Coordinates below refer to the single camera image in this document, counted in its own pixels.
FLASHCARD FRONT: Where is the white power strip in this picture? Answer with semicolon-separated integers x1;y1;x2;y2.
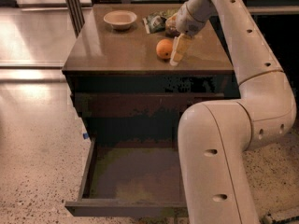
263;207;299;224

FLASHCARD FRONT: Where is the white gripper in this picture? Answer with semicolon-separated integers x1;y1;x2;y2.
170;3;206;66

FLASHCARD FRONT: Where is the dark brown drawer cabinet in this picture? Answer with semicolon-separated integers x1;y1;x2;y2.
63;4;239;147

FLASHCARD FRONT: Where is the green chip bag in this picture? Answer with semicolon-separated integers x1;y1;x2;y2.
142;9;178;34

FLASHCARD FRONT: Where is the white paper bowl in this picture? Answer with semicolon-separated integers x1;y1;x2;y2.
104;10;137;31

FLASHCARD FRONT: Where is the orange fruit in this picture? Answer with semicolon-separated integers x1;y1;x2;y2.
156;39;173;60

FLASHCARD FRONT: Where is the blue tape piece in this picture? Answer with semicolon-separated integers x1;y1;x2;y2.
82;133;89;139

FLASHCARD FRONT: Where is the closed top drawer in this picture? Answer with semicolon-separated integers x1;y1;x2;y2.
71;92;224;118

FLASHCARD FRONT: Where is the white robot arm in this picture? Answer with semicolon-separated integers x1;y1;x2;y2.
170;0;296;224

